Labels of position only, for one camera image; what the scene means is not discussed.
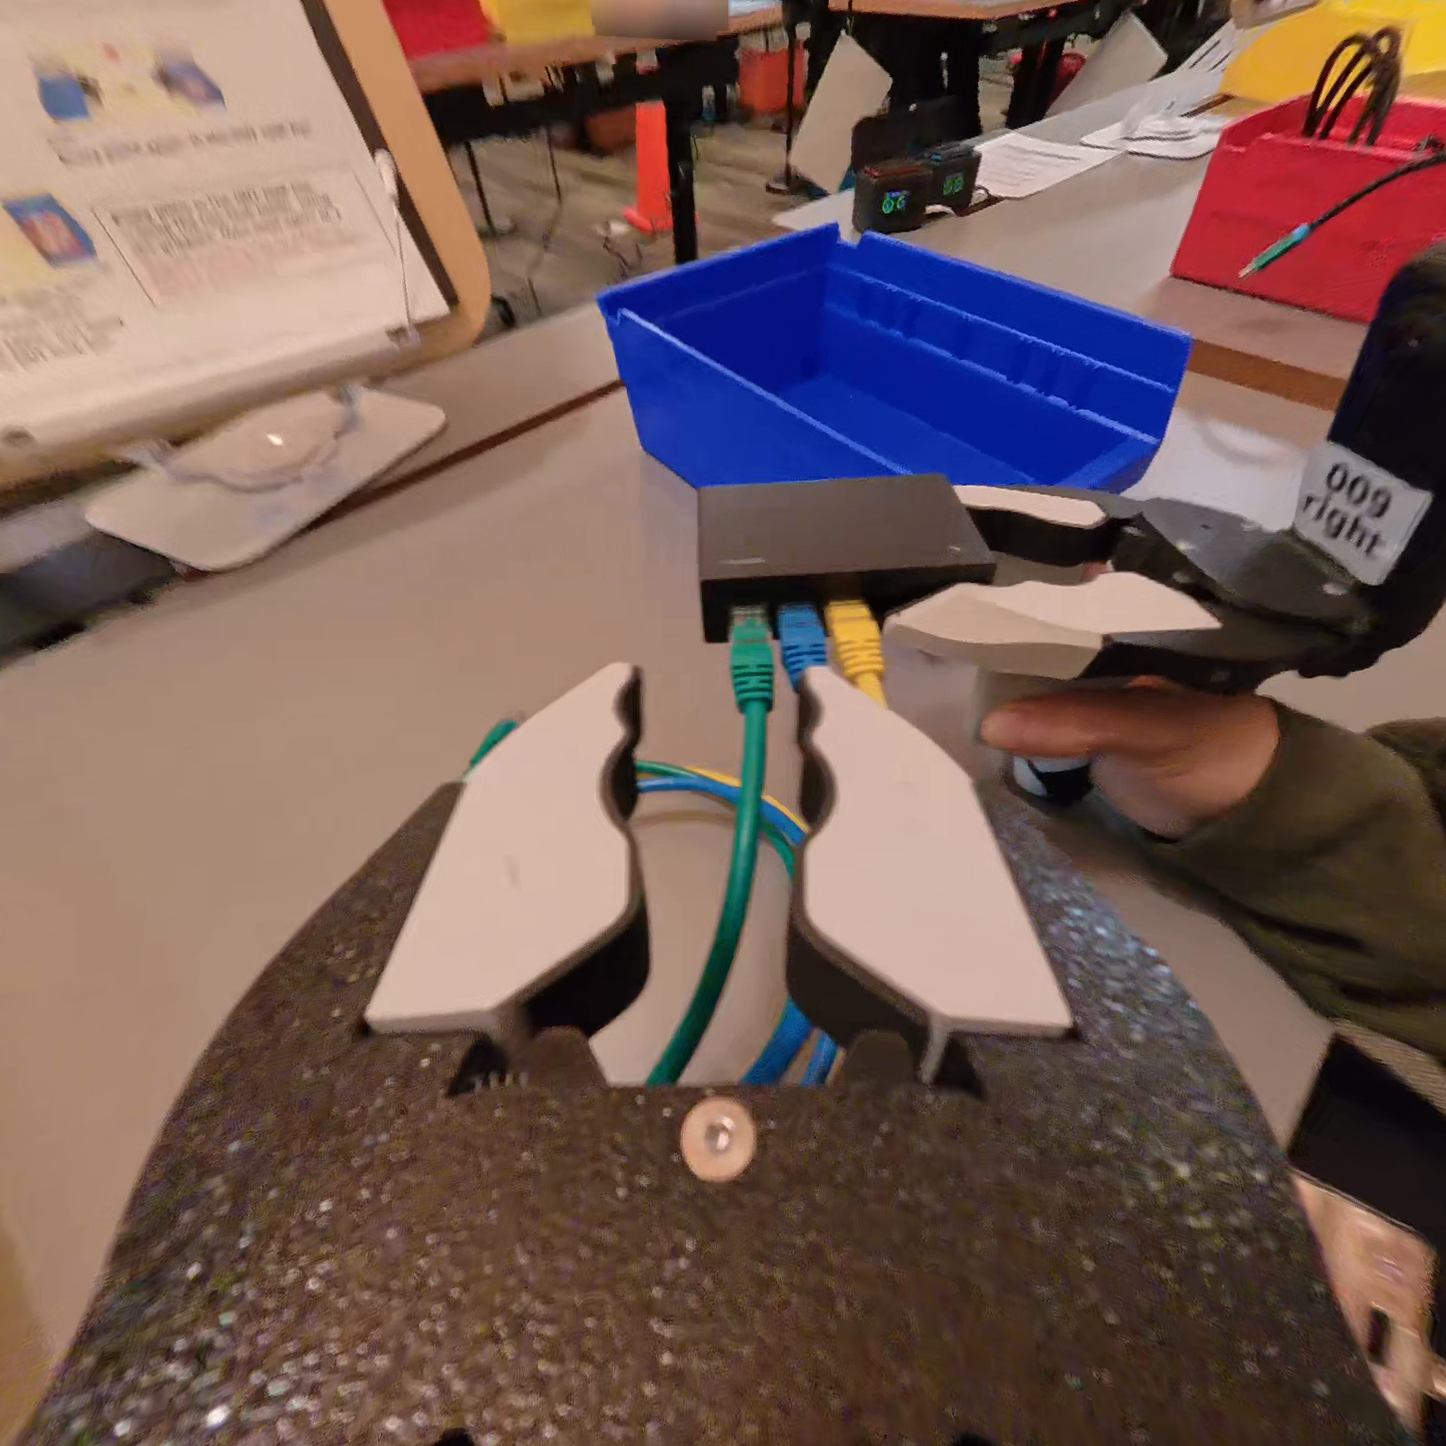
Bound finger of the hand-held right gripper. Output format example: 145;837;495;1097
887;570;1228;682
954;484;1145;572

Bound black cable green tip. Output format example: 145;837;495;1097
1240;152;1446;278

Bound white sheet stand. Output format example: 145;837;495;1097
85;384;448;572

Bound white paper sheet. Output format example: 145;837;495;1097
977;130;1121;202
1078;85;1233;161

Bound grey cardboard sheet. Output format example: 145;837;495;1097
787;35;894;193

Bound black cable bundle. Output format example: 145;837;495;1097
1300;28;1409;143

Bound person's right hand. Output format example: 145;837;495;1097
982;680;1286;840

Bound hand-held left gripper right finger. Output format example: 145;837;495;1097
786;667;1078;1085

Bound red plastic bin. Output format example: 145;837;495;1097
1171;97;1446;326

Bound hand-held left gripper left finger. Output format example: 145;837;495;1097
364;661;655;1047

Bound printed instruction sheet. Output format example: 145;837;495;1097
0;0;453;453

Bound black network switch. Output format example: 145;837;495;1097
698;476;999;646

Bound person's right forearm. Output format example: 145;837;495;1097
1135;701;1446;1064

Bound tan backing board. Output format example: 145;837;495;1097
305;0;493;341

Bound blue ethernet cable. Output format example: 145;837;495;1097
632;603;844;1088

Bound yellow ethernet cable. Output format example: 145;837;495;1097
679;596;891;832

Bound yellow plastic bin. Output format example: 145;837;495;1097
1226;0;1446;104

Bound green ethernet cable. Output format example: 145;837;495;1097
465;608;810;1088

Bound blue plastic bin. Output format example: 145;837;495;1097
596;222;1193;494

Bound wooden table black legs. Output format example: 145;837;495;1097
410;12;792;267

